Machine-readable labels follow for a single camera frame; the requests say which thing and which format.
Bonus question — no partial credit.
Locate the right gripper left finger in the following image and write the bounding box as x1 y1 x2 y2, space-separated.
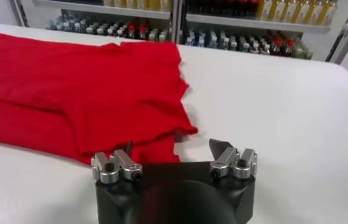
91 141 143 185

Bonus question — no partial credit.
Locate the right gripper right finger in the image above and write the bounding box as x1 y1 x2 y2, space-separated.
209 138 259 180

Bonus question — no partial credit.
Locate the red t-shirt with bear print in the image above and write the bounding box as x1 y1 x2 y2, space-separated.
0 31 199 167

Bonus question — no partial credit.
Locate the glass door beverage cooler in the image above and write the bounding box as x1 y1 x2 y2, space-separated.
12 0 178 43
173 0 348 61

